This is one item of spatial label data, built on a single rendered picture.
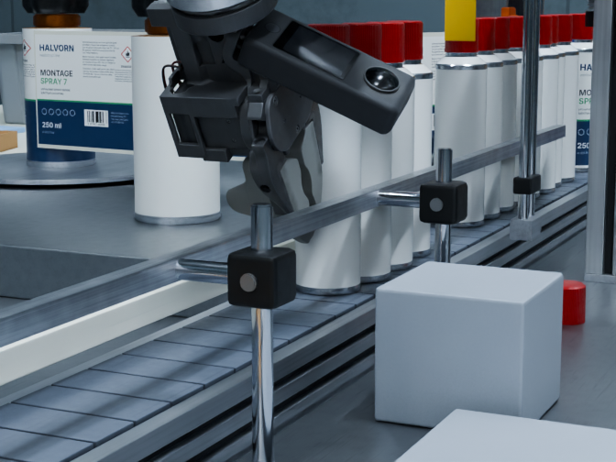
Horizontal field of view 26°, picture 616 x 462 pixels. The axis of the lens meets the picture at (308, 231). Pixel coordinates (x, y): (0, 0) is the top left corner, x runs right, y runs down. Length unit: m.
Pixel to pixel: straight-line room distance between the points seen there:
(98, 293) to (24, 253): 0.57
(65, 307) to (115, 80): 1.00
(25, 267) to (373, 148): 0.37
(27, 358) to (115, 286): 0.10
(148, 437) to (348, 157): 0.36
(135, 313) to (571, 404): 0.30
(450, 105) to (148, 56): 0.30
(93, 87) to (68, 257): 0.48
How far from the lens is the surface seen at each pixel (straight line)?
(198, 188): 1.35
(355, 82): 0.89
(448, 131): 1.32
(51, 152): 1.72
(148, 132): 1.34
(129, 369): 0.83
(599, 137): 1.32
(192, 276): 0.74
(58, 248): 1.23
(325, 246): 1.01
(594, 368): 1.03
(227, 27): 0.88
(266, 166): 0.91
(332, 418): 0.89
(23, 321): 0.63
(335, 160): 1.00
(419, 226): 1.17
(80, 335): 0.81
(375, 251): 1.06
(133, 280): 0.71
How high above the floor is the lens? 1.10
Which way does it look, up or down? 10 degrees down
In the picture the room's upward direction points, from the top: straight up
